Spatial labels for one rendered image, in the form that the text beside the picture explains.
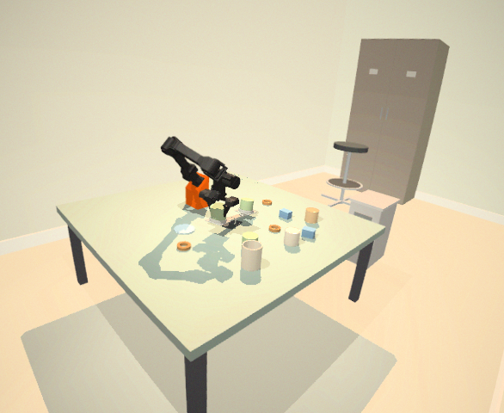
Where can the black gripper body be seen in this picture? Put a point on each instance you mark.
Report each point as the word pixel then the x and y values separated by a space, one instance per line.
pixel 230 202

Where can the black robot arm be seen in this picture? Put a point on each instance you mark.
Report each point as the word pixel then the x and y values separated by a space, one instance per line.
pixel 174 148

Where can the light blue block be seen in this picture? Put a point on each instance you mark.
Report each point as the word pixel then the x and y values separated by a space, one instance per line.
pixel 308 232
pixel 285 213

